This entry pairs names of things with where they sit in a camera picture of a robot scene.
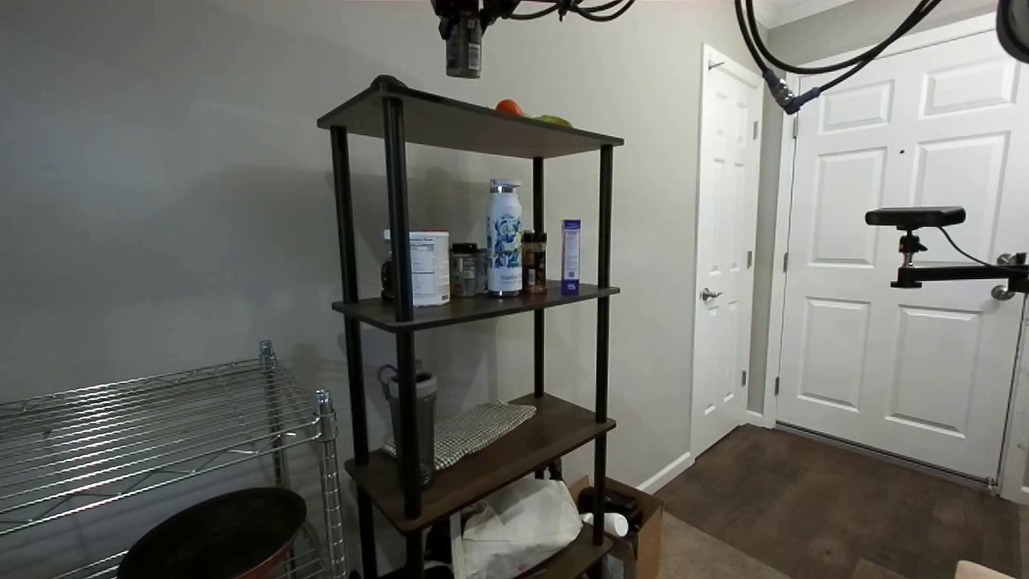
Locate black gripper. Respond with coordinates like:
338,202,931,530
430,0,504,77

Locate blackish pepper spice bottle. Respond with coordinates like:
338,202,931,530
521,231,547,297

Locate white patterned Stanford bottle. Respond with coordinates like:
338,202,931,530
485,182,521,297

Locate dark wood metal shelf unit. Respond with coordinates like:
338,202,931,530
320,76,620,579

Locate dark grey shaker bottle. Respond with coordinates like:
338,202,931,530
376,363,437,485

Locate white bag on bottom shelf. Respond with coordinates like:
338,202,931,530
459,480,583,579

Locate orange fruit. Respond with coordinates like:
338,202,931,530
496,100,523,118

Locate green fruit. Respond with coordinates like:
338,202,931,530
535,117,576,128

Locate white cylindrical container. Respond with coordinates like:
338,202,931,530
409,231,449,306

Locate clear spice jar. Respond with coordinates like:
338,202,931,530
449,241,480,299

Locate C&H sugar bag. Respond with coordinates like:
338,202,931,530
561,219,583,297

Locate white closet door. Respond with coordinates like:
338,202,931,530
691,45,761,453

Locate checkered cloth mat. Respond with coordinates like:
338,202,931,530
435,404,538,471

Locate dark round pan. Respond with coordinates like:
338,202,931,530
115,485,309,579

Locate white panel door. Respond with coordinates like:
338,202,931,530
773,11,1029,485

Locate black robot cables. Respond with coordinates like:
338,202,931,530
503,0,946,117

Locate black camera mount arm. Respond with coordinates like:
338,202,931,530
861,202,1029,303

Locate chrome wire rack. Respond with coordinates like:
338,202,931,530
0,344,351,579

